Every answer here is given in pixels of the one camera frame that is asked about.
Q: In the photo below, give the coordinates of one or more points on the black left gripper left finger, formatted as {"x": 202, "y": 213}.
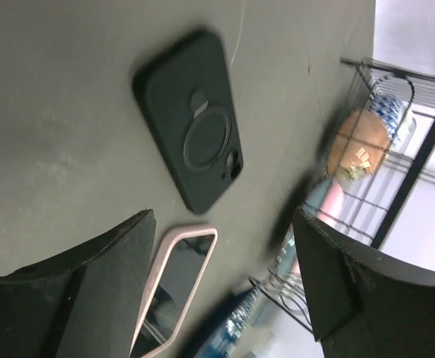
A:
{"x": 83, "y": 302}

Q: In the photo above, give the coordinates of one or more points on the blue white patterned bowl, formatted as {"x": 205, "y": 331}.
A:
{"x": 392, "y": 111}

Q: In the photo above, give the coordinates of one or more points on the black phone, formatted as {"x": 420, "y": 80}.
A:
{"x": 176, "y": 287}

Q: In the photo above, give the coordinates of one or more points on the pink phone case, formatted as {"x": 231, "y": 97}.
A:
{"x": 165, "y": 291}

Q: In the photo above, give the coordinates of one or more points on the black wire basket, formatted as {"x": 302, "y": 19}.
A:
{"x": 372, "y": 204}

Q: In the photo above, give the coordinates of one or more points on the brown ceramic bowl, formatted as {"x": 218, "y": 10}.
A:
{"x": 359, "y": 146}

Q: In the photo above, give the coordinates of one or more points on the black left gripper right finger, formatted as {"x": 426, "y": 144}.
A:
{"x": 362, "y": 302}

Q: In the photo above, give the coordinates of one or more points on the pink plate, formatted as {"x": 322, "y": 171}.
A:
{"x": 325, "y": 202}

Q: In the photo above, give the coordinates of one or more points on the blue shell-shaped dish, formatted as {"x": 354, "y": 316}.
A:
{"x": 220, "y": 332}

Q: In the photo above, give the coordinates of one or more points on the grey-teal plate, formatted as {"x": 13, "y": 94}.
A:
{"x": 284, "y": 232}

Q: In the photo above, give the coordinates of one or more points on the black ring phone case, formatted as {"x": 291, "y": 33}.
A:
{"x": 184, "y": 94}

